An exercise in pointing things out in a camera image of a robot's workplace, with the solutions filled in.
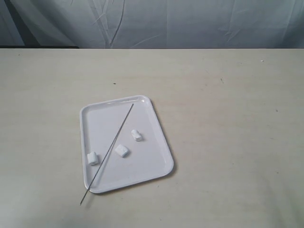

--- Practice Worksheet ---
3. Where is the white marshmallow tip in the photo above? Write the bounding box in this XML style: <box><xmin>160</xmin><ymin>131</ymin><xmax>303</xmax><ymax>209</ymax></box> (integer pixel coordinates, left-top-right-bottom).
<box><xmin>131</xmin><ymin>129</ymin><xmax>143</xmax><ymax>142</ymax></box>

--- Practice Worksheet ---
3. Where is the white marshmallow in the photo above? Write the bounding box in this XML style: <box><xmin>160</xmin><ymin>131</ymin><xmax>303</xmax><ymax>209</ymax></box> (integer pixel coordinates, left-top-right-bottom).
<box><xmin>87</xmin><ymin>152</ymin><xmax>98</xmax><ymax>166</ymax></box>
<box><xmin>115</xmin><ymin>144</ymin><xmax>130</xmax><ymax>158</ymax></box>

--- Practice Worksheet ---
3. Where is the white rectangular plastic tray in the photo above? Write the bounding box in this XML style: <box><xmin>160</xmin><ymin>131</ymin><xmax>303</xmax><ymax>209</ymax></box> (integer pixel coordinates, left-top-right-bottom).
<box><xmin>80</xmin><ymin>95</ymin><xmax>174</xmax><ymax>193</ymax></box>

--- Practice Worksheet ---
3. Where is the grey wrinkled backdrop cloth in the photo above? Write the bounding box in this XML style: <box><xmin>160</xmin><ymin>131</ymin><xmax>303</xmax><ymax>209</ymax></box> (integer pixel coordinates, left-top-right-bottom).
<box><xmin>0</xmin><ymin>0</ymin><xmax>304</xmax><ymax>49</ymax></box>

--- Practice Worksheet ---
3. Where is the thin metal skewer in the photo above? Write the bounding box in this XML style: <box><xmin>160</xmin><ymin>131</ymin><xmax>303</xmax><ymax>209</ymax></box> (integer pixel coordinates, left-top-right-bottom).
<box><xmin>79</xmin><ymin>103</ymin><xmax>134</xmax><ymax>206</ymax></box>

